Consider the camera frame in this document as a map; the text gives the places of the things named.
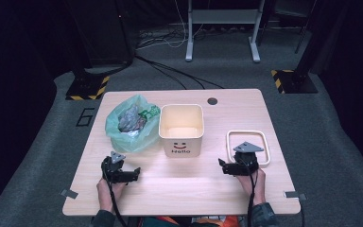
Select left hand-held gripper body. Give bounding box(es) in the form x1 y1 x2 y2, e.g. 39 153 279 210
100 150 127 184

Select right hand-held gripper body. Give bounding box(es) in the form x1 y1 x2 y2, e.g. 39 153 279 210
230 141 265 176

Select cream square bin ring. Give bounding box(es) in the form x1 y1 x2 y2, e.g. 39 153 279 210
225 130 271 168

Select green plastic bag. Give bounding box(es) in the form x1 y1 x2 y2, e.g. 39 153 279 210
104 94 162 154

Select cream plastic bin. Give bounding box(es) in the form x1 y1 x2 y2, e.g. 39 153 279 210
158 103 205 158

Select person's left hand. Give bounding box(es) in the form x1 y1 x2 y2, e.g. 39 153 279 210
95 178 128 213

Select person's right hand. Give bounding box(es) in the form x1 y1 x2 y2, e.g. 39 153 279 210
235 168 267 206

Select grey tape piece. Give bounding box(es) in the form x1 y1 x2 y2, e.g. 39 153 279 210
60 188 79 200
284 190 307 201

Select crumpled grey wrapper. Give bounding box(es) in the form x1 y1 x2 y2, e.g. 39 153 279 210
117 105 141 133

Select crumpled green wrapper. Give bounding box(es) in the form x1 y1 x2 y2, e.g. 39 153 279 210
138 105 161 122

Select person's orange clothing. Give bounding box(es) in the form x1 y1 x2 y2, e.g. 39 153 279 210
142 215 244 227

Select black stand with striped base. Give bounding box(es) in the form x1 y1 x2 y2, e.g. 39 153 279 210
63 0 111 101
270 0 319 95

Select dark cabinet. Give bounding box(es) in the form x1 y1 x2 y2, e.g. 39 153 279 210
65 0 137 68

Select white metal stand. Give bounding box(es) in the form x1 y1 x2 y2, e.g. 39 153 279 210
184 0 266 63

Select left hand-held gripper cable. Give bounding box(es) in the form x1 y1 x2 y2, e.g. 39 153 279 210
105 174 124 227

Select hand-held gripper cable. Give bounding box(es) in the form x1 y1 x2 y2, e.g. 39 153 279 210
105 174 124 227
245 165 259 227

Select right hand-held gripper cable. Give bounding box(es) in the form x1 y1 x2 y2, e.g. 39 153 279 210
245 165 259 227

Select black floor cables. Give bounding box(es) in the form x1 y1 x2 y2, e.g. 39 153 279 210
134 54 225 91

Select white floor cables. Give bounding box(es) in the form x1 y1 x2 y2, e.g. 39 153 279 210
136 0 204 51

